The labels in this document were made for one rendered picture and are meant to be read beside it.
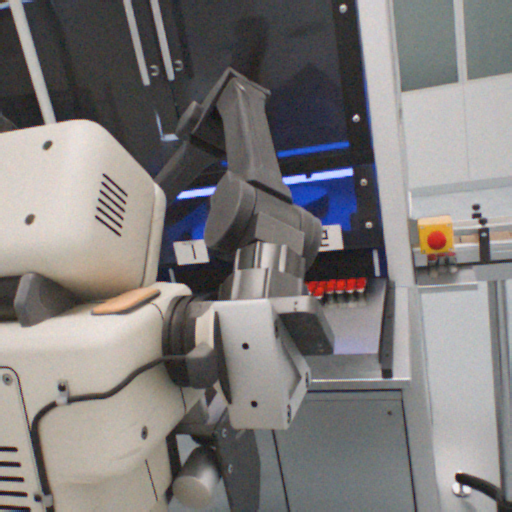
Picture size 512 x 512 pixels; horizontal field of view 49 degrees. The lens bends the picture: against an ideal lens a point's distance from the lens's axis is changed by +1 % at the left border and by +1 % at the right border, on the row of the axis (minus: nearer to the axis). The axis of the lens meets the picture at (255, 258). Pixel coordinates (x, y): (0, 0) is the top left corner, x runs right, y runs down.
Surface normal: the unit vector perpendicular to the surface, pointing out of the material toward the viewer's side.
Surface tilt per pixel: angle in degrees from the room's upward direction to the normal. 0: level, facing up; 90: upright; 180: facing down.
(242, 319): 82
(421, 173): 90
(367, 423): 90
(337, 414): 90
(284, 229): 59
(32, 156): 47
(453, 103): 90
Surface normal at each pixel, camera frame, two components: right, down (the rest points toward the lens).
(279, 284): 0.27, -0.50
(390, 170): -0.25, 0.33
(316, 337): -0.11, 0.83
